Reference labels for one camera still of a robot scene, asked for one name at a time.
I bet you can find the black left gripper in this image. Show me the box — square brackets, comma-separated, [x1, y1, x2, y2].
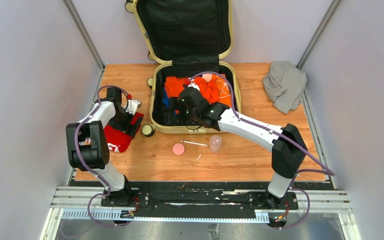
[108, 107, 143, 138]

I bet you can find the blue garment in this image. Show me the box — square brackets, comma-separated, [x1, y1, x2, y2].
[162, 89, 178, 111]

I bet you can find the red printed shirt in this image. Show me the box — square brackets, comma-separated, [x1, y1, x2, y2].
[104, 112, 144, 153]

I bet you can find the clear plastic cup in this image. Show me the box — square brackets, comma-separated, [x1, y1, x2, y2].
[209, 135, 222, 153]

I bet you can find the orange white patterned garment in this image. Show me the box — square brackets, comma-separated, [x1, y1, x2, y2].
[202, 73, 232, 108]

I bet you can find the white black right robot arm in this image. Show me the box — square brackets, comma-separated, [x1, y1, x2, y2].
[179, 87, 308, 209]

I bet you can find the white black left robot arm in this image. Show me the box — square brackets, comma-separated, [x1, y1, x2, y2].
[65, 85, 143, 207]

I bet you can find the cream open suitcase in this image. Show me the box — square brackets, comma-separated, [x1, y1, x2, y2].
[124, 0, 242, 137]

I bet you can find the white thin stick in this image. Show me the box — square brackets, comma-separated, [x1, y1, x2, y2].
[181, 140, 208, 147]

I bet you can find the pink round lid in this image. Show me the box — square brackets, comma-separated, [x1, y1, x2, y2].
[172, 143, 185, 156]

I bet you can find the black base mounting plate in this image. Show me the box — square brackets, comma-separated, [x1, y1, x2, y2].
[100, 181, 299, 219]

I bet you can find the grey crumpled cloth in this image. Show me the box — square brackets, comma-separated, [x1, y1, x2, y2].
[262, 61, 308, 115]

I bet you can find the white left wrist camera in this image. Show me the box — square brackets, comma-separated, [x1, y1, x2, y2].
[123, 99, 142, 116]

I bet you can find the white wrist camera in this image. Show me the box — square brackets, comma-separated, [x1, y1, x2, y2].
[187, 82, 200, 91]
[123, 99, 142, 116]

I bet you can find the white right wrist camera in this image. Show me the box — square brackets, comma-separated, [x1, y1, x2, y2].
[187, 82, 200, 91]

